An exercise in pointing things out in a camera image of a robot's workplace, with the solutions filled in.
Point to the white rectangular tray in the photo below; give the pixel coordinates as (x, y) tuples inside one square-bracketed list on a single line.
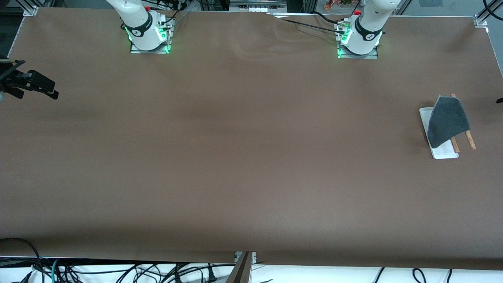
[(444, 152)]

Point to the grey table support post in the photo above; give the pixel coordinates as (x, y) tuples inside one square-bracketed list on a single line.
[(241, 271)]

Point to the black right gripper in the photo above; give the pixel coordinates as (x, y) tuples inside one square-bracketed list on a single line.
[(8, 79)]

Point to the brown table cover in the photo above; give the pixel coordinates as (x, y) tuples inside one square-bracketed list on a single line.
[(251, 177)]

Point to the grey power strip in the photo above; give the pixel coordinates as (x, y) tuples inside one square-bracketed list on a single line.
[(259, 4)]

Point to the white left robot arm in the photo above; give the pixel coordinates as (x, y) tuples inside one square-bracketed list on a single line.
[(369, 23)]

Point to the orange background object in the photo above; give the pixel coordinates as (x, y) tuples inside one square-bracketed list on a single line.
[(340, 4)]

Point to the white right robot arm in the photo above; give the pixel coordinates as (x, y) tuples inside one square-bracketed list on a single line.
[(137, 19)]

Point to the red and grey towel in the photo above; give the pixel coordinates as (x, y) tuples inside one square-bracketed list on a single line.
[(448, 122)]

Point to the aluminium frame post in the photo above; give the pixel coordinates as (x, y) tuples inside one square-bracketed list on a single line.
[(309, 6)]

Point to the aluminium frame corner bracket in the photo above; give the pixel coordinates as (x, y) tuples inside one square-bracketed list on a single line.
[(31, 8), (481, 19)]

